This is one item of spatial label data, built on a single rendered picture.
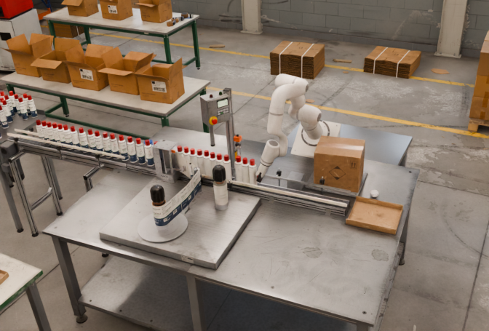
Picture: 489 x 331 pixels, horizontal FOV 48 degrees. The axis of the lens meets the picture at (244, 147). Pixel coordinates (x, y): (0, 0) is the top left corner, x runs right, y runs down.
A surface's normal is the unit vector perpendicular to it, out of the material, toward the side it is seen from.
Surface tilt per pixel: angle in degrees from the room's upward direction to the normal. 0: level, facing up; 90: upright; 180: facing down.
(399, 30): 90
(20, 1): 90
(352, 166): 90
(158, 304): 1
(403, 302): 0
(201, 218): 0
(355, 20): 90
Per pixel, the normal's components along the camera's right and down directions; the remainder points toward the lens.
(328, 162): -0.31, 0.49
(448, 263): -0.05, -0.87
